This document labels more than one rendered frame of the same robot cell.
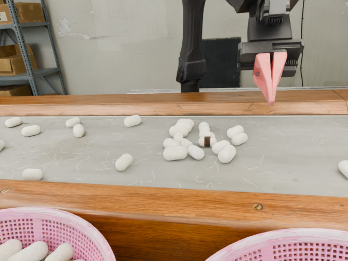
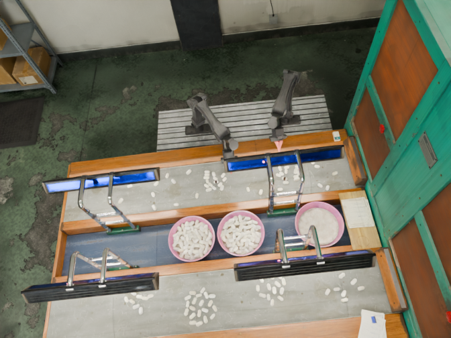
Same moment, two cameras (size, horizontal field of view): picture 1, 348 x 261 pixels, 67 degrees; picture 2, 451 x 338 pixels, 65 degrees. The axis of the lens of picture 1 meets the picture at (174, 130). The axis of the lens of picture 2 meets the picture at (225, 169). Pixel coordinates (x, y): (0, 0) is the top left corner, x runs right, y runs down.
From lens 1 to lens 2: 1.83 m
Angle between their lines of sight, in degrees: 38
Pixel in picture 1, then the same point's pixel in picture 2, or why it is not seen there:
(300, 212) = (235, 206)
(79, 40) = not seen: outside the picture
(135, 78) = (119, 21)
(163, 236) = (213, 214)
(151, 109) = (192, 161)
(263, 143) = (231, 178)
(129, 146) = (193, 186)
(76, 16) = not seen: outside the picture
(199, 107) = (209, 159)
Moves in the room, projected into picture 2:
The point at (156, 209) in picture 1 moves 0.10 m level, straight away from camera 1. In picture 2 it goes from (211, 211) to (205, 197)
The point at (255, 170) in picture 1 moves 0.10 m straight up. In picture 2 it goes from (229, 191) to (227, 184)
